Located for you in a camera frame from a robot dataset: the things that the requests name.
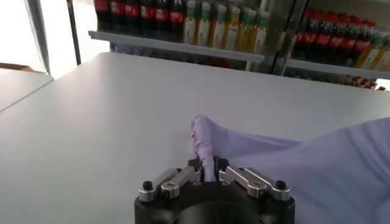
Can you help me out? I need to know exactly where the white side table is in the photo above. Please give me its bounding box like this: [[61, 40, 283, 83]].
[[0, 67, 55, 113]]

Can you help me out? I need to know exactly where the grey window frame bar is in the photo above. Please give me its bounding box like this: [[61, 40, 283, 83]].
[[26, 0, 51, 75]]

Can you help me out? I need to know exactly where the purple t-shirt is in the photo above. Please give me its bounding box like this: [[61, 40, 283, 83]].
[[191, 114, 390, 224]]

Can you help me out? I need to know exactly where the dark window frame bar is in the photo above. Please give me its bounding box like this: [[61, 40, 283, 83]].
[[66, 0, 82, 66]]

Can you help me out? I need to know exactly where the grey metal drink shelf rack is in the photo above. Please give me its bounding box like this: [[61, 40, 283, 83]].
[[88, 0, 293, 72], [274, 0, 390, 92]]

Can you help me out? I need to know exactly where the grey metal shelf board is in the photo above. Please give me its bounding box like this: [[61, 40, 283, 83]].
[[88, 30, 265, 64], [286, 58, 390, 80]]

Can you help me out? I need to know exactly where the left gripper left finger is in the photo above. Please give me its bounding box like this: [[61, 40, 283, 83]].
[[138, 158, 202, 203]]

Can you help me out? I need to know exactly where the cola bottle red cap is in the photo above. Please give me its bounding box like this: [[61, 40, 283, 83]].
[[94, 0, 110, 31], [342, 15, 357, 66], [124, 0, 140, 36], [154, 0, 171, 41], [297, 9, 311, 60], [316, 12, 332, 63], [307, 10, 321, 61], [330, 13, 344, 64], [353, 19, 369, 67], [139, 0, 155, 39], [108, 0, 125, 33], [169, 0, 185, 43]]

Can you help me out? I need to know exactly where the brown cardboard box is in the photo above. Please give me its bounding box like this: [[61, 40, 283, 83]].
[[0, 62, 37, 74]]

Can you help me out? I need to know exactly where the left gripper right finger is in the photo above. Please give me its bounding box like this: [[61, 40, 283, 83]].
[[214, 156, 291, 202]]

